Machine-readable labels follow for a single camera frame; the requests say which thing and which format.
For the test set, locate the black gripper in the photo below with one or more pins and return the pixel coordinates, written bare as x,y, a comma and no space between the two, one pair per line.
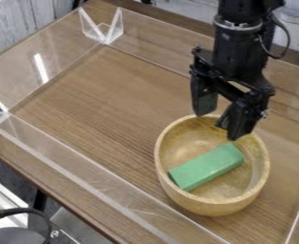
229,71

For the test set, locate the green rectangular block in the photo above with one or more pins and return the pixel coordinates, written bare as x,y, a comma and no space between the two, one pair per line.
207,166

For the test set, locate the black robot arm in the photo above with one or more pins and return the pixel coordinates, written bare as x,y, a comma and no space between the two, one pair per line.
249,10

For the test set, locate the brown wooden bowl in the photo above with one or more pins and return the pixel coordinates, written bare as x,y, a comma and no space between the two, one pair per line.
225,195

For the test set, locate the grey metal clamp plate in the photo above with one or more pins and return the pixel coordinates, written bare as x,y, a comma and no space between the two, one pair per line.
61,234

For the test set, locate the clear acrylic enclosure wall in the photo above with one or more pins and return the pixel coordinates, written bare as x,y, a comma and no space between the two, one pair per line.
85,107

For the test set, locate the clear acrylic corner bracket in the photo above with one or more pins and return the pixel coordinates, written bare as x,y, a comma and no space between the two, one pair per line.
102,33

